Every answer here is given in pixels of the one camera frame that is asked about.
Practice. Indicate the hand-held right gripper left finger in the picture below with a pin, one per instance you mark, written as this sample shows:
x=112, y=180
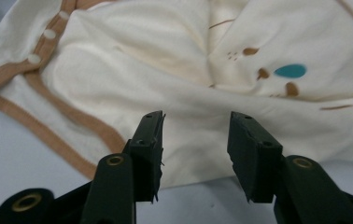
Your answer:
x=148, y=161

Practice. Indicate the cream baby bodysuit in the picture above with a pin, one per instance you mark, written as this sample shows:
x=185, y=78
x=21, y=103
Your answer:
x=180, y=77

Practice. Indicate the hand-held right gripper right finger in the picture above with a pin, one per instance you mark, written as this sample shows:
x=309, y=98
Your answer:
x=252, y=161

